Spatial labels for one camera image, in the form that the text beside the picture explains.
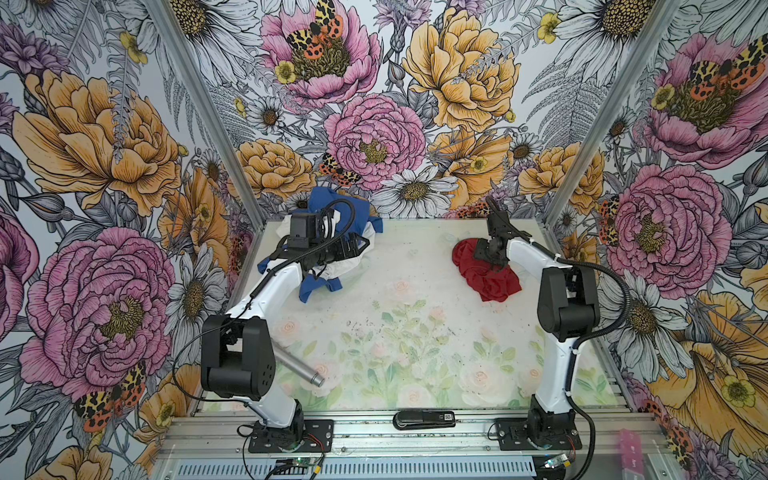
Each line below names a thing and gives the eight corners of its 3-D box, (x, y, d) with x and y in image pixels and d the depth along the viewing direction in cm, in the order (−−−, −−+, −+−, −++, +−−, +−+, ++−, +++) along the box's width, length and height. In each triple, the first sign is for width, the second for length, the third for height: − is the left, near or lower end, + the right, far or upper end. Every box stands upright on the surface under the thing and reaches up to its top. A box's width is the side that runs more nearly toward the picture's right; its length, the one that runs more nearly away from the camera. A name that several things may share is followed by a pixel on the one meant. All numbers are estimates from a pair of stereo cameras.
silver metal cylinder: (272, 355, 89) (269, 351, 87) (279, 347, 91) (276, 343, 88) (319, 388, 83) (317, 385, 81) (326, 379, 85) (324, 375, 83)
